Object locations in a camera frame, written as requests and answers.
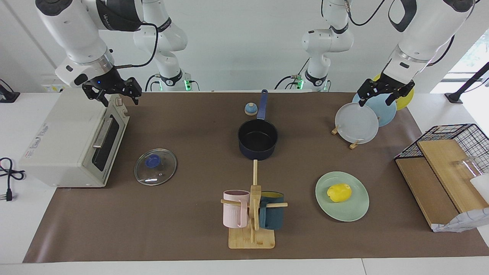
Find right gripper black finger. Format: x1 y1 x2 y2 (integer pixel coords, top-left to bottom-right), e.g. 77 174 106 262
123 78 142 106
82 83 109 107

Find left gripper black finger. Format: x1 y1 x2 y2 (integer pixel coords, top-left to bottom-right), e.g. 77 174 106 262
385 82 415 107
358 79 377 107

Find glass lid with blue knob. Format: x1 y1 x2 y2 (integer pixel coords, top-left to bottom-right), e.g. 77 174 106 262
134 148 178 186

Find yellow lemon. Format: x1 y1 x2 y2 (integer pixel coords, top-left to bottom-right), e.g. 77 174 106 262
327 183 352 203

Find yellow plate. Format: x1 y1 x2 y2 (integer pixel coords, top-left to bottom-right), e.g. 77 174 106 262
372 73 415 111

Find light blue plate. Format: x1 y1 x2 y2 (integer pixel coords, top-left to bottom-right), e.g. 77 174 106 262
352 92 397 127

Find grey plate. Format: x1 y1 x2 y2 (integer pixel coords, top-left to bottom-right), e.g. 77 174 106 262
335 102 379 145

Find wooden plate rack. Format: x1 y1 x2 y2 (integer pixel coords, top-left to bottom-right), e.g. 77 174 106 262
331 125 361 150

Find green plate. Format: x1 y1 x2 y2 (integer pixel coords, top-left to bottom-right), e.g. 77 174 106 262
315 171 370 222

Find white socket box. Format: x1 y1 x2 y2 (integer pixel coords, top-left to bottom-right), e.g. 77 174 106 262
41 83 70 93

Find beige toaster oven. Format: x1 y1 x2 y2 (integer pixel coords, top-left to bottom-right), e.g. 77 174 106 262
19 88 130 188

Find bright window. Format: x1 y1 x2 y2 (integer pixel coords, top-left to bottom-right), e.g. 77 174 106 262
430 29 489 94

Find black table clamp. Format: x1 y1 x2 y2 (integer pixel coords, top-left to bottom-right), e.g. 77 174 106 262
0 78 20 104

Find light wooden board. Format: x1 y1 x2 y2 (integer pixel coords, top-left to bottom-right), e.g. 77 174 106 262
416 139 489 214

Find clear glass cup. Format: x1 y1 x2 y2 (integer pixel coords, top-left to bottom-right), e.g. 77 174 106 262
452 156 486 180

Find dark wooden board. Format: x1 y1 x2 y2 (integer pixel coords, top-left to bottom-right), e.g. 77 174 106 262
395 157 460 230

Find white plastic container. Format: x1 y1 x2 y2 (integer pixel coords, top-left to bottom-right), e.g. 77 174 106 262
469 174 489 204

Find dark blue saucepan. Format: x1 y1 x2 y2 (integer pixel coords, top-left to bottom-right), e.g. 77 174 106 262
238 89 279 160

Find brown table mat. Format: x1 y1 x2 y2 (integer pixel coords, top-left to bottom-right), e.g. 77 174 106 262
22 91 489 263

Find white patterned cloth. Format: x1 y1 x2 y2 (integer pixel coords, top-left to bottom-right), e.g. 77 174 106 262
431 207 489 233

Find pink mug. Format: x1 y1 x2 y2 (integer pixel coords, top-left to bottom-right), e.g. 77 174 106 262
223 190 251 229

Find dark teal mug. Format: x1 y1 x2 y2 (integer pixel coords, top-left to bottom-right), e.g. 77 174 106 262
258 191 285 230

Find wooden mug tree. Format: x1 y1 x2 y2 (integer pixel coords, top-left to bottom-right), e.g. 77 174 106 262
220 160 288 249

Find black base cable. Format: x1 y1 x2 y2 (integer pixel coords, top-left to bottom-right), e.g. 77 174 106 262
144 74 163 92
274 57 311 91

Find black wire basket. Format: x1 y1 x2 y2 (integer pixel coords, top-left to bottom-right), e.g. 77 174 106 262
394 123 489 174

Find black camera stand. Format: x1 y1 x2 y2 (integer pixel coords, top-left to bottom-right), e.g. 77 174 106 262
444 61 489 104

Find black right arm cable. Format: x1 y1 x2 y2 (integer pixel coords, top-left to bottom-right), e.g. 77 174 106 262
114 22 159 70

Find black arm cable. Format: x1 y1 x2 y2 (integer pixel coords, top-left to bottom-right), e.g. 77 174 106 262
114 22 159 70
343 0 457 65

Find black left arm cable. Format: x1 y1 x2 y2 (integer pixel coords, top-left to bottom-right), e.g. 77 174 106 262
343 0 457 65

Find black power cord with plug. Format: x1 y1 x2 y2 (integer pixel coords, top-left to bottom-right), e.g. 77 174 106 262
0 157 26 202

